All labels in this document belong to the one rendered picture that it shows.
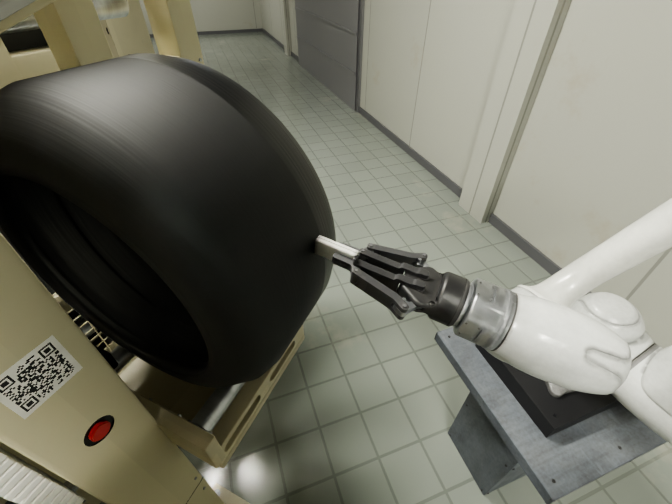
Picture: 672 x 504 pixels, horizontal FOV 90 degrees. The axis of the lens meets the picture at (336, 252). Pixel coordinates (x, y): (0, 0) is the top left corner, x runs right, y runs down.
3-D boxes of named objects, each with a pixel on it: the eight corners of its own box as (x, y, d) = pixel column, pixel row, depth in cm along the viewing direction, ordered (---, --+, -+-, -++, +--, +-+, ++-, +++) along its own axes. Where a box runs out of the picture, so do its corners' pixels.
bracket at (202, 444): (217, 469, 65) (204, 451, 59) (80, 387, 78) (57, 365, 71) (228, 452, 68) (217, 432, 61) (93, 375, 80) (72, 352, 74)
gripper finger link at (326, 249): (354, 266, 54) (352, 269, 53) (315, 250, 55) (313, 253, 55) (357, 253, 52) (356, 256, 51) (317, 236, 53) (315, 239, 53)
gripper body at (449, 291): (476, 268, 49) (416, 245, 51) (467, 310, 44) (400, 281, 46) (456, 299, 55) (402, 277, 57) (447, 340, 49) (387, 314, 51)
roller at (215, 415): (185, 429, 67) (203, 442, 67) (187, 425, 64) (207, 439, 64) (278, 305, 91) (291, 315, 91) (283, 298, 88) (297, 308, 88)
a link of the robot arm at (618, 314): (563, 318, 102) (601, 269, 87) (625, 368, 90) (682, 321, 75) (526, 342, 96) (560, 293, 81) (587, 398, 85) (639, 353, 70)
